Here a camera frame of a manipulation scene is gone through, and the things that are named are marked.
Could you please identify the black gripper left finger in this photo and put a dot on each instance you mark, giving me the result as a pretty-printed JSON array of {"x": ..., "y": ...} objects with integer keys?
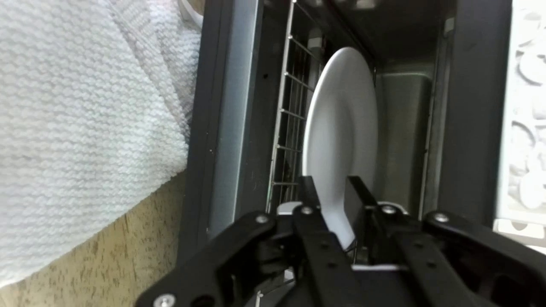
[{"x": 327, "y": 266}]

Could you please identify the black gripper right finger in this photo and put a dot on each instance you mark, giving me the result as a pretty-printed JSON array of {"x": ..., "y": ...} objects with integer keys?
[{"x": 393, "y": 237}]

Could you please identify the white round plate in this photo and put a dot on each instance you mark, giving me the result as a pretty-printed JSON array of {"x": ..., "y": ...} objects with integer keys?
[{"x": 342, "y": 137}]

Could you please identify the black toaster oven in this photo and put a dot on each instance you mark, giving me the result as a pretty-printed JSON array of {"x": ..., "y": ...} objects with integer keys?
[{"x": 439, "y": 74}]

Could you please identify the white cloth towel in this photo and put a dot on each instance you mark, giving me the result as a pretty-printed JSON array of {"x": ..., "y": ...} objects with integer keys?
[{"x": 96, "y": 101}]

